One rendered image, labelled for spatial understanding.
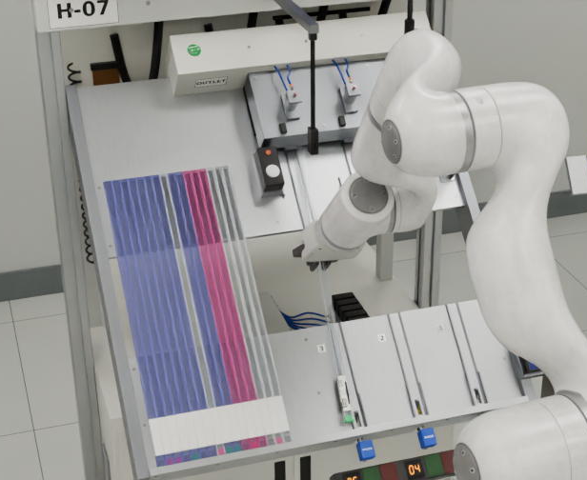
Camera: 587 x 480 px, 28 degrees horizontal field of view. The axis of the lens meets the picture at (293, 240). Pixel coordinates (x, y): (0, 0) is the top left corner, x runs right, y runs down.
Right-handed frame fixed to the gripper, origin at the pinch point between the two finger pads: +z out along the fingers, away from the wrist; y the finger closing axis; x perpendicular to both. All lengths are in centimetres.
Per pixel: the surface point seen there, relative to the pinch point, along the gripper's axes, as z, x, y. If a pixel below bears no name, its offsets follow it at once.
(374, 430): -3.0, 31.3, -3.8
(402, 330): -0.1, 14.2, -12.9
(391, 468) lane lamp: -0.2, 37.3, -6.6
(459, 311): -0.4, 11.8, -23.9
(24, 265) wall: 181, -60, 44
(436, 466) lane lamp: -0.4, 38.0, -14.6
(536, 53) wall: 142, -110, -129
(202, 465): -2.5, 33.5, 25.3
